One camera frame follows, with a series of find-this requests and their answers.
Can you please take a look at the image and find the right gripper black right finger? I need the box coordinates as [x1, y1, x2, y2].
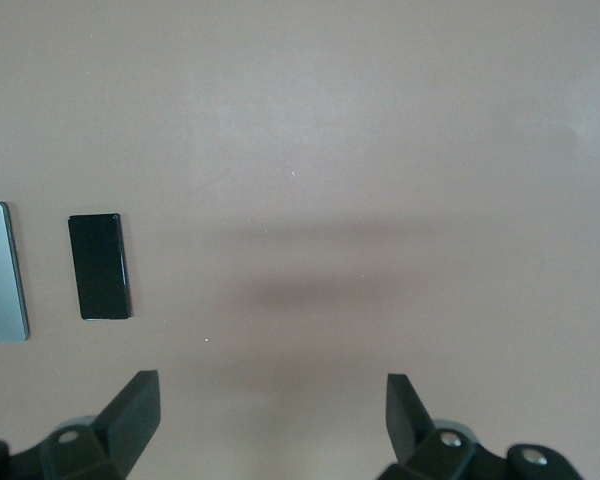
[377, 372, 587, 480]

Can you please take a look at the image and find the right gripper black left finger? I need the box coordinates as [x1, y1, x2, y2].
[0, 369, 162, 480]

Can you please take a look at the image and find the black smartphone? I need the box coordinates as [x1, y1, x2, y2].
[67, 213, 133, 321]

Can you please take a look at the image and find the silver closed laptop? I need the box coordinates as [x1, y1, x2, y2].
[0, 201, 32, 345]

